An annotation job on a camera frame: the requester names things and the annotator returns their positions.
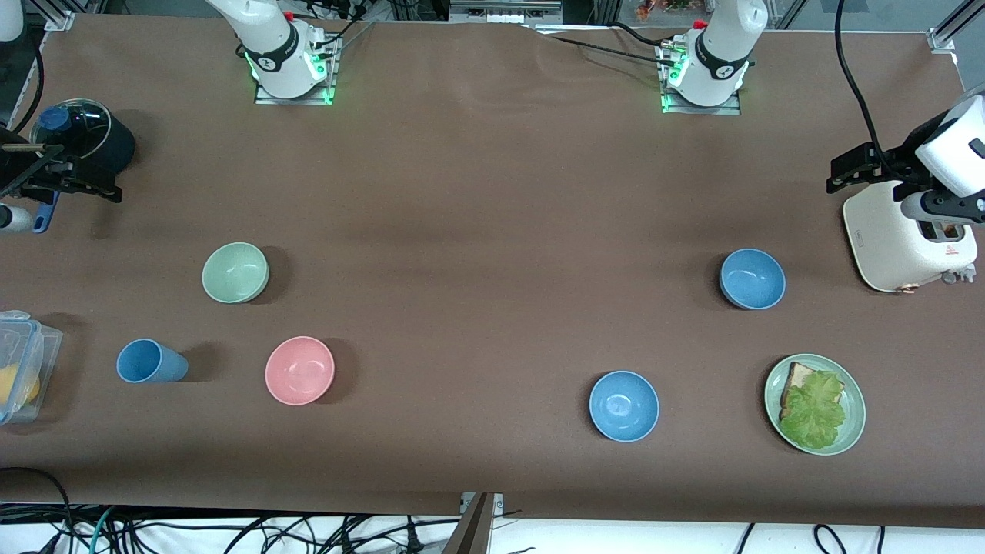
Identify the teal cable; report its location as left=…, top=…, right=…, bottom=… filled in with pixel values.
left=87, top=506, right=118, bottom=554

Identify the green lettuce leaf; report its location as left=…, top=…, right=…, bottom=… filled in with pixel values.
left=779, top=371, right=847, bottom=451

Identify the yellow lemon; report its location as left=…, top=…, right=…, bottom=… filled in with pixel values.
left=0, top=364, right=41, bottom=409

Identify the pale green plate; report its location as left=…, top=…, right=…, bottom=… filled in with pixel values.
left=764, top=353, right=867, bottom=456

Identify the grey metal box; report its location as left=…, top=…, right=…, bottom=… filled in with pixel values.
left=449, top=0, right=564, bottom=25

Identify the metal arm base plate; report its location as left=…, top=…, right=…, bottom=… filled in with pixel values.
left=660, top=88, right=743, bottom=116
left=254, top=73, right=337, bottom=106

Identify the pale green bowl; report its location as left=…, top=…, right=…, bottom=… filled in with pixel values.
left=202, top=242, right=270, bottom=305

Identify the brown table cover cloth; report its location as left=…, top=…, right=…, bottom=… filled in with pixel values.
left=0, top=14, right=985, bottom=532

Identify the bread slice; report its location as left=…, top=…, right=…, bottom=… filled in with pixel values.
left=780, top=362, right=846, bottom=420

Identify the clear plastic food container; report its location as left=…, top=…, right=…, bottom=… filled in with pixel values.
left=0, top=310, right=64, bottom=426

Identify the blue bowl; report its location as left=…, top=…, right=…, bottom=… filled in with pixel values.
left=589, top=370, right=660, bottom=443
left=719, top=248, right=787, bottom=311

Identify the pink bowl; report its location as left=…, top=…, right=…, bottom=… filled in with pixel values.
left=265, top=335, right=336, bottom=406

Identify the aluminium profile beam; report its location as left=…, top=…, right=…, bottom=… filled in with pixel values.
left=440, top=492, right=505, bottom=554

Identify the aluminium frame corner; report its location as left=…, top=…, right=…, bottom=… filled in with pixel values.
left=927, top=0, right=985, bottom=55

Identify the blue plastic cup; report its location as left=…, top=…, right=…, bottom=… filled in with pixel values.
left=116, top=339, right=189, bottom=384

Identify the cream white toaster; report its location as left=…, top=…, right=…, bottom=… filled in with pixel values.
left=843, top=179, right=980, bottom=295

